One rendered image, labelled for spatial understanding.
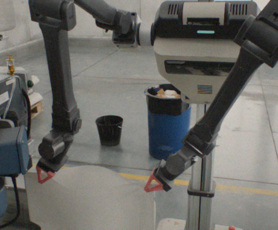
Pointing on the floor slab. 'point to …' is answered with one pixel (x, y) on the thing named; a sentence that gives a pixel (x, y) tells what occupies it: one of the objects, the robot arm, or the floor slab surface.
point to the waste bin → (166, 121)
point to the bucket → (109, 129)
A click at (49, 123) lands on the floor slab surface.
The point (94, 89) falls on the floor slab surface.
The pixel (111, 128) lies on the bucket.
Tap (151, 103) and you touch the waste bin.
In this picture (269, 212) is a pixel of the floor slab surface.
